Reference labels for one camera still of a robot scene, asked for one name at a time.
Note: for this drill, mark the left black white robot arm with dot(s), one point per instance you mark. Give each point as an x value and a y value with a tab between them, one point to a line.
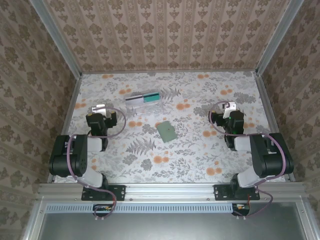
62	155

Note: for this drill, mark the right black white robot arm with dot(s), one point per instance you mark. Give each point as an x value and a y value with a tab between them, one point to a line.
272	160

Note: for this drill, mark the white card with black stripe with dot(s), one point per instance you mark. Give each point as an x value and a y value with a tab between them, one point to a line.
134	99

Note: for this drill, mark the clear acrylic card box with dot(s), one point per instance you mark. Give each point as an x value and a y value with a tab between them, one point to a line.
147	108

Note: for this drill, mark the teal card with dark stripe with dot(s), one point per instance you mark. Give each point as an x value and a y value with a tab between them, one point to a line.
151	98

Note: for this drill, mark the black connector board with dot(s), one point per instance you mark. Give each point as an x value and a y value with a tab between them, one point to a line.
102	208
241	208

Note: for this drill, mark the grey metal sheet panel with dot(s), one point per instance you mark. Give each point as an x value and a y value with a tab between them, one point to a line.
175	227

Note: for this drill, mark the aluminium table side rail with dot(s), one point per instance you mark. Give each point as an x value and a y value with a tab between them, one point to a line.
268	107
71	107

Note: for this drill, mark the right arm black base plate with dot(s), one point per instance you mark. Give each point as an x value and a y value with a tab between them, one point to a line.
221	192

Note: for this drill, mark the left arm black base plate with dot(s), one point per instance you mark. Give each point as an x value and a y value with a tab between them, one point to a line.
117	192

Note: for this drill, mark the aluminium table end rail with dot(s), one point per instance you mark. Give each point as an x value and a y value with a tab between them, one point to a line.
175	72

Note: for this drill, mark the aluminium frame post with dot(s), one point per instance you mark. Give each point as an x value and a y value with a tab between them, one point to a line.
58	37
277	37

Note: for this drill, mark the aluminium mounting rail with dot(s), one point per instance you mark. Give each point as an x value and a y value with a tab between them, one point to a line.
170	191

